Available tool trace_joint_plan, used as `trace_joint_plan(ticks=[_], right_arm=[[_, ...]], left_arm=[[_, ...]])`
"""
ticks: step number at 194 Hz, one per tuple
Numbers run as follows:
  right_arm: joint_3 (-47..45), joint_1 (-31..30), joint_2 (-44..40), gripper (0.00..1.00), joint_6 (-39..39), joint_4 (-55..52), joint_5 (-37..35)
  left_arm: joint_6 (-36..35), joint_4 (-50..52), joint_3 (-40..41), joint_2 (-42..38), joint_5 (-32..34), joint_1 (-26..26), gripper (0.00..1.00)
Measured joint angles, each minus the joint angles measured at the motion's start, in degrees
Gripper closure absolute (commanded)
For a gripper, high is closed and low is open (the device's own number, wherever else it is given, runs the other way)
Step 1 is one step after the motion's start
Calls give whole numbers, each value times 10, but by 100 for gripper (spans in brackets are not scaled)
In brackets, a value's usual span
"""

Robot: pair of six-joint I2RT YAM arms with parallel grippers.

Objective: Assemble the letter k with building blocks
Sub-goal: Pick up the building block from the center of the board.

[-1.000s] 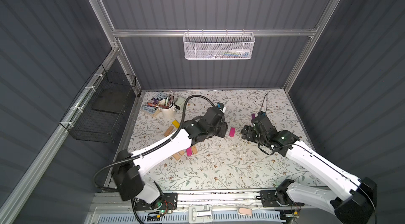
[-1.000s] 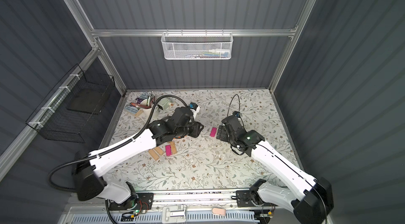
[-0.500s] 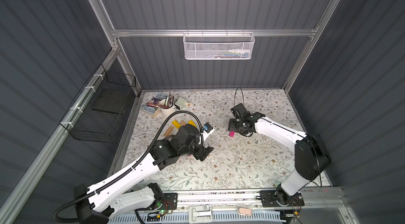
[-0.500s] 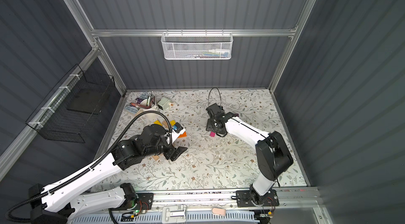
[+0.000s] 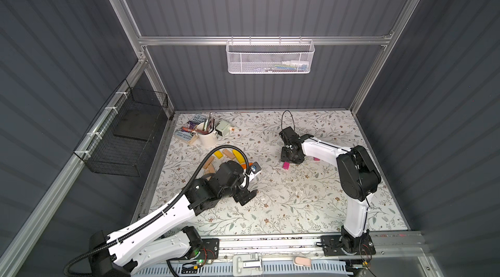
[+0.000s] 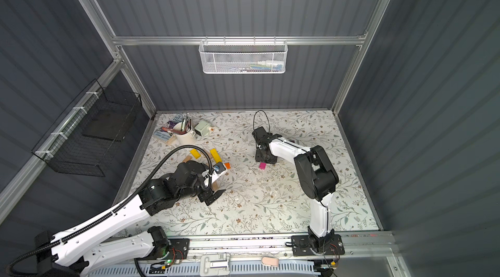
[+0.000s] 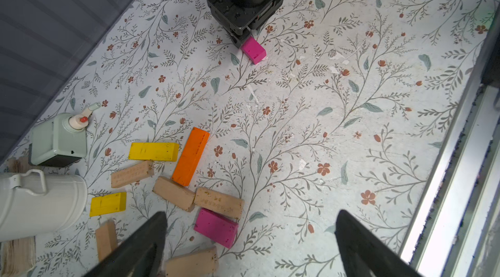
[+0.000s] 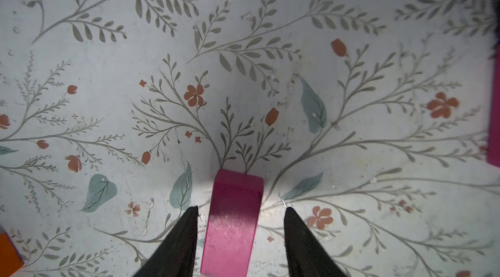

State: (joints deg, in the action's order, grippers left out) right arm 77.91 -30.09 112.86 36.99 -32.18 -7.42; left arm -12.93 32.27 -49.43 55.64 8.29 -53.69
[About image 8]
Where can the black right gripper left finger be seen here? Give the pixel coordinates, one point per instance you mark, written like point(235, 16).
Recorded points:
point(175, 257)

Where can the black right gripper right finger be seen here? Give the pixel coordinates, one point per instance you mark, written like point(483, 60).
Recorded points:
point(305, 255)

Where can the magenta building block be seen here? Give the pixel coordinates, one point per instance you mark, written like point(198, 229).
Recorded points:
point(232, 223)
point(493, 135)

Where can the orange building block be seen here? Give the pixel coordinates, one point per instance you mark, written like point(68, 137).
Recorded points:
point(10, 260)

